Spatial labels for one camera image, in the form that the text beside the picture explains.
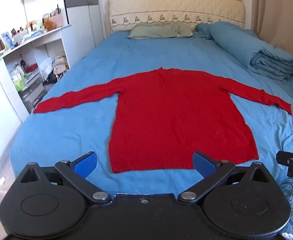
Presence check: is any orange-brown plush toy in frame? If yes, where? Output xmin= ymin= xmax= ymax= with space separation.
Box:
xmin=43 ymin=18 xmax=56 ymax=31

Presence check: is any bed with blue sheet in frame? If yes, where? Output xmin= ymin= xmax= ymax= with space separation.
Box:
xmin=9 ymin=31 xmax=293 ymax=198

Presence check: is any rolled blue duvet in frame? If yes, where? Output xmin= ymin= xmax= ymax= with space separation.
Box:
xmin=195 ymin=21 xmax=293 ymax=81

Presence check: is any white plastic bag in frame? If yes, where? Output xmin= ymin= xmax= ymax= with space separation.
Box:
xmin=38 ymin=57 xmax=54 ymax=77

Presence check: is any pink storage basket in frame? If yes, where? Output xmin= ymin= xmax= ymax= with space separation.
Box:
xmin=50 ymin=14 xmax=63 ymax=28

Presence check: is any cream quilted headboard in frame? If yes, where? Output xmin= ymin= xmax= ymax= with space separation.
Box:
xmin=109 ymin=0 xmax=245 ymax=33

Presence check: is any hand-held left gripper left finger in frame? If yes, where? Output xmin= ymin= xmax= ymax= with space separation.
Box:
xmin=17 ymin=152 xmax=112 ymax=204

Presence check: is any beige bag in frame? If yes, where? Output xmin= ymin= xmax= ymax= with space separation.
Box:
xmin=53 ymin=56 xmax=69 ymax=75

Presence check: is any white wardrobe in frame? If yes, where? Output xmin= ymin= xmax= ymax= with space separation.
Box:
xmin=24 ymin=0 xmax=105 ymax=68

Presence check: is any green pillow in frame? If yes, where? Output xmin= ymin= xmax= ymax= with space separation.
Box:
xmin=127 ymin=22 xmax=194 ymax=40

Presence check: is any beige curtain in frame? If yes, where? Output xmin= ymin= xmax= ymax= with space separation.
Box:
xmin=251 ymin=0 xmax=293 ymax=64

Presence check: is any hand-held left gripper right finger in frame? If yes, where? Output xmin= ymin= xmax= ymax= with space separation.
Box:
xmin=178 ymin=151 xmax=274 ymax=204

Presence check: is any white shelf unit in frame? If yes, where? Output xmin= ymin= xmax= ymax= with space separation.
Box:
xmin=0 ymin=24 xmax=72 ymax=123

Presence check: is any red knit sweater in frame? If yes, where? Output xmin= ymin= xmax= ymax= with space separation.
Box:
xmin=33 ymin=67 xmax=292 ymax=174

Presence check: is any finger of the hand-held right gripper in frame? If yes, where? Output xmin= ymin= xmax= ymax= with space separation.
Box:
xmin=276 ymin=151 xmax=293 ymax=167

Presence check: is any green plastic bag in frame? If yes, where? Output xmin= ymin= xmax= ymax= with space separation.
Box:
xmin=10 ymin=67 xmax=28 ymax=92

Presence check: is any blue picture card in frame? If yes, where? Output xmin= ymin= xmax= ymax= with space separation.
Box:
xmin=1 ymin=32 xmax=14 ymax=49

